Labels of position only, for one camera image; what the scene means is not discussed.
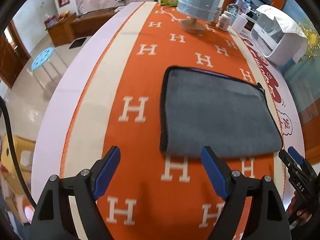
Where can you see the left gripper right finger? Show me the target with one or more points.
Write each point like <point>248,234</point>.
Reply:
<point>267,217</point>

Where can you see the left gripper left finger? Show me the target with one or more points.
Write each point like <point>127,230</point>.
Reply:
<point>53,219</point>

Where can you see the purple grey microfiber towel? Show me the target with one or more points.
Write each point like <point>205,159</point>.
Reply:
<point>200,108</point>

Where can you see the yellow plastic stool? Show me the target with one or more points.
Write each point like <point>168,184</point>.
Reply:
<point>24,149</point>

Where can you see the orange H-pattern table runner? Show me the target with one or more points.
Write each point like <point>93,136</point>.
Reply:
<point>161,94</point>

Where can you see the orange framed glass door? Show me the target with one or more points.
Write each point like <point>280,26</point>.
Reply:
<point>302,79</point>

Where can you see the white water dispenser appliance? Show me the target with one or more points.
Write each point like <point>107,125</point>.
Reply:
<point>276,46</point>

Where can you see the gold hanging ornament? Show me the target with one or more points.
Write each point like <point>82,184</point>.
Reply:
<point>313,39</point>

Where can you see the white cloth on appliance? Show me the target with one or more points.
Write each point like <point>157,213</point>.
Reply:
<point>286,23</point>

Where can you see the blue round stool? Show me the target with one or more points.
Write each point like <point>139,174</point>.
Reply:
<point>42,58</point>

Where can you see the brown wooden door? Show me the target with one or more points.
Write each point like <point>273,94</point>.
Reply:
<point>14,56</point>

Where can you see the white plastic bottle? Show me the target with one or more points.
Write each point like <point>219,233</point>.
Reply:
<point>239,23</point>

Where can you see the white pill bottle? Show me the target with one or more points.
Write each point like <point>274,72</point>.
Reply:
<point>224,20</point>

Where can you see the wooden tv cabinet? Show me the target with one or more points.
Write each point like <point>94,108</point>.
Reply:
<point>71,27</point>

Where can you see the wooden roll holder stand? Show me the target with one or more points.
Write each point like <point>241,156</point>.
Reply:
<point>192,26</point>

